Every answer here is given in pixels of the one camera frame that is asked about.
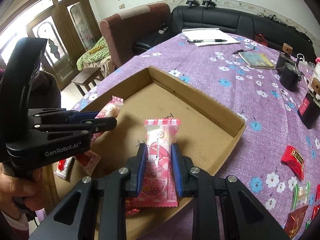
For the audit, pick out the person's left hand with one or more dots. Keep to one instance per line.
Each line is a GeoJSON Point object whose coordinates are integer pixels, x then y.
{"type": "Point", "coordinates": [30, 190]}

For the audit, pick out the green clear candy packet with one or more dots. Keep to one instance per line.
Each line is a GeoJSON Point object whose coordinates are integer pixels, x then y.
{"type": "Point", "coordinates": [300, 195]}

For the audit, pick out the pink white snack packet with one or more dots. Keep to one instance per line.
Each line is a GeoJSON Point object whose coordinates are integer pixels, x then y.
{"type": "Point", "coordinates": [112, 108]}

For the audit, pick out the pink cartoon snack packet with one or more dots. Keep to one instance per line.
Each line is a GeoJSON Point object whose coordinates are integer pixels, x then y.
{"type": "Point", "coordinates": [158, 188]}

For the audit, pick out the purple floral tablecloth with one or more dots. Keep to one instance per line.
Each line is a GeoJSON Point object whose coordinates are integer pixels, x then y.
{"type": "Point", "coordinates": [256, 95]}

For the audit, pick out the white red snack packet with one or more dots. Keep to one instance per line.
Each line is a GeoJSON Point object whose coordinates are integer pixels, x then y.
{"type": "Point", "coordinates": [62, 168]}

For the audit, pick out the black tea canister front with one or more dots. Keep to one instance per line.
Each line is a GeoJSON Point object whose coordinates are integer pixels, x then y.
{"type": "Point", "coordinates": [309, 108]}

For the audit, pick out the brown cardboard box tray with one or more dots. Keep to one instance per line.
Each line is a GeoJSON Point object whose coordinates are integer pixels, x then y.
{"type": "Point", "coordinates": [158, 110]}

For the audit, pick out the white paper notepad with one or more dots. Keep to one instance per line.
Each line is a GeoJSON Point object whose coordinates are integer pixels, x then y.
{"type": "Point", "coordinates": [208, 34]}

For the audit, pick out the dark red snack bag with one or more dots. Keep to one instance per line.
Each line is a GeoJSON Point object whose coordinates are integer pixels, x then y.
{"type": "Point", "coordinates": [294, 221]}

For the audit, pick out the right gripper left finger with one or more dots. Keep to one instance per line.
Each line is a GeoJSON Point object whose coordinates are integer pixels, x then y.
{"type": "Point", "coordinates": [96, 200]}

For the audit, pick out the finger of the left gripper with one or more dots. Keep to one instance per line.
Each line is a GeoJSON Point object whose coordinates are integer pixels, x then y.
{"type": "Point", "coordinates": [54, 128]}
{"type": "Point", "coordinates": [52, 116]}

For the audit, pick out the small red candy packet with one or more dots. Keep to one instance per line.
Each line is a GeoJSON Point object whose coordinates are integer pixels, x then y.
{"type": "Point", "coordinates": [293, 159]}

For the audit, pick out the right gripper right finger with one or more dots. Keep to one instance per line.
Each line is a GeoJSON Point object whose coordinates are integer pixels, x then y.
{"type": "Point", "coordinates": [222, 202]}

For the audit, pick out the black tea canister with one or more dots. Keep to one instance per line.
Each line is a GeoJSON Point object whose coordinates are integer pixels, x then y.
{"type": "Point", "coordinates": [290, 77]}
{"type": "Point", "coordinates": [309, 108]}

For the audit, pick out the black tea canister back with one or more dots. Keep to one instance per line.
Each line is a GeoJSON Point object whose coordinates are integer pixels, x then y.
{"type": "Point", "coordinates": [290, 77]}

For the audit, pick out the yellow blue booklet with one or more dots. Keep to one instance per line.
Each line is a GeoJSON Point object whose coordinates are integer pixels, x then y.
{"type": "Point", "coordinates": [257, 60]}

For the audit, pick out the wooden glass door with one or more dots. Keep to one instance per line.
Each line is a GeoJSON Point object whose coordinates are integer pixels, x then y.
{"type": "Point", "coordinates": [69, 26]}

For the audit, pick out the brown armchair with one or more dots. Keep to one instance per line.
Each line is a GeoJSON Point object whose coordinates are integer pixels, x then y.
{"type": "Point", "coordinates": [123, 29]}

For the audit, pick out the black pen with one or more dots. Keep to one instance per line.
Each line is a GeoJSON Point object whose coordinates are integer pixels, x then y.
{"type": "Point", "coordinates": [201, 41]}

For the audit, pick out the black leather sofa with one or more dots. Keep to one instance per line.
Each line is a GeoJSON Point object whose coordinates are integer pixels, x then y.
{"type": "Point", "coordinates": [257, 28]}

